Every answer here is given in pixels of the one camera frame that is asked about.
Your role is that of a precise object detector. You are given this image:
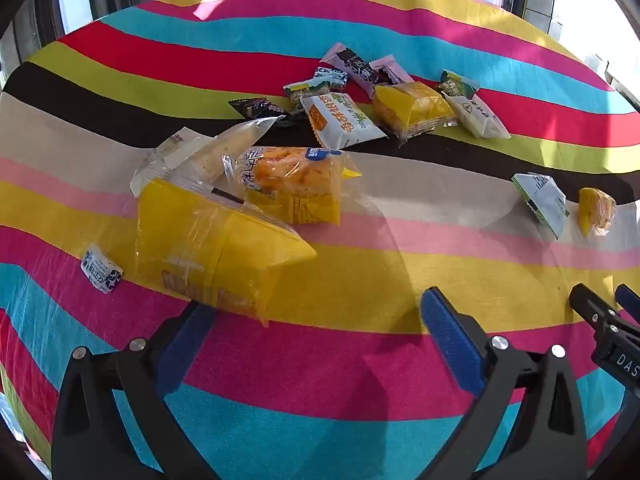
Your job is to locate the small blue white packet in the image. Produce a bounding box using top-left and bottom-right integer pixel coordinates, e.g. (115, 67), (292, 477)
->
(80, 244), (124, 294)
(314, 66), (350, 92)

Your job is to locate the white green folded packet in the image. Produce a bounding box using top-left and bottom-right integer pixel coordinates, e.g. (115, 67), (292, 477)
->
(511, 172), (570, 240)

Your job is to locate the orange bread packet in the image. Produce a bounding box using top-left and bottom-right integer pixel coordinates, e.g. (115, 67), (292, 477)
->
(222, 146), (362, 227)

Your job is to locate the small pink snack packet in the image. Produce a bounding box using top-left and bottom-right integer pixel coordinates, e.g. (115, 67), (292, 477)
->
(369, 55), (416, 86)

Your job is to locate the large yellow clear snack packet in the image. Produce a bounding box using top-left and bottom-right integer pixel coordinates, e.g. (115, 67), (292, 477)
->
(135, 177), (318, 326)

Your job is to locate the green pea snack packet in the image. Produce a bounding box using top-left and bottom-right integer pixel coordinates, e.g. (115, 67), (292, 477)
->
(439, 70), (481, 100)

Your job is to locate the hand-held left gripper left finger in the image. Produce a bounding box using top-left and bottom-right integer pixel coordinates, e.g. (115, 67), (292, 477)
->
(51, 300), (221, 480)

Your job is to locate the striped colourful tablecloth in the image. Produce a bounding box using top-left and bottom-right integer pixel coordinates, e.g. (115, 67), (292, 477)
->
(0, 0), (640, 480)

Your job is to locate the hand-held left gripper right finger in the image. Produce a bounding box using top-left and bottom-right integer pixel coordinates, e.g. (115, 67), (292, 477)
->
(415, 286), (588, 480)

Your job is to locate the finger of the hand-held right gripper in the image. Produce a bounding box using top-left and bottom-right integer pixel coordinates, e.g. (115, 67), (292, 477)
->
(569, 283), (625, 335)
(615, 284), (640, 312)

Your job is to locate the small yellow cake packet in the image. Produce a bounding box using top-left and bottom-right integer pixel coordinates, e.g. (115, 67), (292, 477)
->
(577, 187), (617, 238)

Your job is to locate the green white snack packet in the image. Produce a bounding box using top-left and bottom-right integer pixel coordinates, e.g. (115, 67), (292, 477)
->
(283, 80), (331, 111)

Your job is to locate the white orange snack packet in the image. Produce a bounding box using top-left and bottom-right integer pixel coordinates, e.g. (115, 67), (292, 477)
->
(300, 91), (388, 151)

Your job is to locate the large pink black snack packet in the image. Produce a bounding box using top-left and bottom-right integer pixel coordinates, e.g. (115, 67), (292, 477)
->
(320, 42), (388, 98)

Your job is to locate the clear white bread packet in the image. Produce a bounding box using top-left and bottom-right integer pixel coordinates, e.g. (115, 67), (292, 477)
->
(130, 116), (286, 198)

